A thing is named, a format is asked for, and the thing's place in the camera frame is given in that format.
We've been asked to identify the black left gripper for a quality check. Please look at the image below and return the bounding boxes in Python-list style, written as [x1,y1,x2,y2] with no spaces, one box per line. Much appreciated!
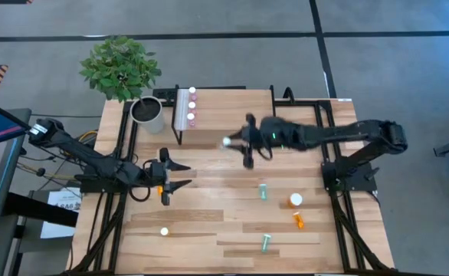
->
[147,147,193,207]

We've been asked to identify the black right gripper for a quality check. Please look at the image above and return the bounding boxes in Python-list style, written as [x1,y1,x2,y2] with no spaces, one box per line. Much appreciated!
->
[228,113,274,169]

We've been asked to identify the wooden shelf black metal legs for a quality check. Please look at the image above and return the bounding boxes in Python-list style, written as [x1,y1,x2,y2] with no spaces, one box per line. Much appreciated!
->
[172,83,279,146]

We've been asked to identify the white strip on shelf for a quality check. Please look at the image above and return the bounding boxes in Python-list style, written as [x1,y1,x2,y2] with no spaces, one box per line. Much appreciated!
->
[175,88,190,130]

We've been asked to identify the grey cylindrical plant pot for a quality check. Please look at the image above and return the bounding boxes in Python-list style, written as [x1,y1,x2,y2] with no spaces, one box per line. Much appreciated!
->
[129,95,167,135]

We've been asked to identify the black power strip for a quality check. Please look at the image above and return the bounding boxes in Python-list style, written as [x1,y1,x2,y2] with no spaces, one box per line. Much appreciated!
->
[152,87,178,102]

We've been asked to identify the long black floor tape line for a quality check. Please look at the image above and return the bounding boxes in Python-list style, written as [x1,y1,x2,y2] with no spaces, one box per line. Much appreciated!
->
[0,30,449,43]

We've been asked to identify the white paper sheet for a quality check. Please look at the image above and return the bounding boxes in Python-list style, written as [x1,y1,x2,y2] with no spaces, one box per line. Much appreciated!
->
[40,187,83,239]

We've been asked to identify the green leafy plant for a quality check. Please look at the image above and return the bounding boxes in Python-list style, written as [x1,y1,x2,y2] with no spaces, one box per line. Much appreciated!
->
[78,35,162,104]

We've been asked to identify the short black floor tape line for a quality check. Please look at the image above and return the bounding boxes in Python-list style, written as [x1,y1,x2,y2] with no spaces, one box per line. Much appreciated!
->
[308,0,339,99]

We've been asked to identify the black cart base bar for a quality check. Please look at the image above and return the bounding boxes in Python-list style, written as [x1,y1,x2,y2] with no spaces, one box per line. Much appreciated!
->
[4,191,79,228]

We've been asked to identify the black left wrist cable loop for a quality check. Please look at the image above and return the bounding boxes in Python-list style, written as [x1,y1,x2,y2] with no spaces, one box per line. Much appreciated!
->
[128,182,152,203]

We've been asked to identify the black cable arch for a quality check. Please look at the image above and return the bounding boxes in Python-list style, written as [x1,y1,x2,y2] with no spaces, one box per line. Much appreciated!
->
[283,87,297,105]

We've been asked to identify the black aluminium table frame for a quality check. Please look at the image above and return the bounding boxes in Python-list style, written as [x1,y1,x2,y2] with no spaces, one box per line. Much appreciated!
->
[65,97,396,275]

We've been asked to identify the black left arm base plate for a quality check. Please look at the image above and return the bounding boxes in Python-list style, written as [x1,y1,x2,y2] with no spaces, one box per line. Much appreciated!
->
[79,174,134,194]

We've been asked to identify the yellow cable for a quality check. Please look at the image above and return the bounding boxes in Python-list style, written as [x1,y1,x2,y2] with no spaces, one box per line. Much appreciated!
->
[17,130,99,181]

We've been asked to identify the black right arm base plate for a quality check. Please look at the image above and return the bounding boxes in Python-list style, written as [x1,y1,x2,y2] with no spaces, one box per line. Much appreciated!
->
[321,161,378,192]

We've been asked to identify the black cable with connector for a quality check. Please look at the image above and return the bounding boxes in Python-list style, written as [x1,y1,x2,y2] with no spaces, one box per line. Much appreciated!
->
[15,153,86,185]

